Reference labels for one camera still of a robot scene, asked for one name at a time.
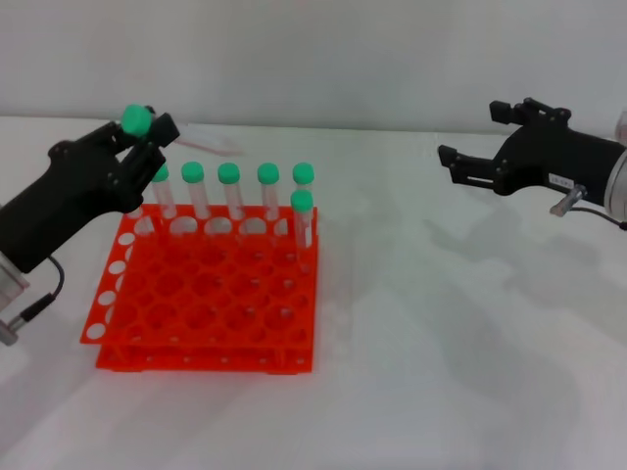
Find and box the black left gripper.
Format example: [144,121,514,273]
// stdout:
[0,112,180,274]

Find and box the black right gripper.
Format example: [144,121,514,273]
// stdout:
[437,97,627,203]

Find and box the clear test tube green cap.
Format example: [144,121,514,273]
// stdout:
[217,162,246,221]
[121,103,245,159]
[292,163,315,193]
[290,189,315,252]
[257,163,282,222]
[124,203,147,232]
[180,161,214,221]
[150,164,179,221]

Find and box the orange plastic test tube rack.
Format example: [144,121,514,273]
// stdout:
[79,204,319,376]

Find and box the silver right wrist plug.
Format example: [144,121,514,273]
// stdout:
[550,184,589,217]

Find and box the silver wrist plug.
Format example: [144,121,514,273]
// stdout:
[0,292,56,348]
[550,184,589,217]

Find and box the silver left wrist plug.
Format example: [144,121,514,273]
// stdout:
[0,292,56,348]

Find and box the grey right wrist cable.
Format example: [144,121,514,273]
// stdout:
[570,205,627,230]

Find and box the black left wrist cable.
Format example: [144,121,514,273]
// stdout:
[46,257,69,301]

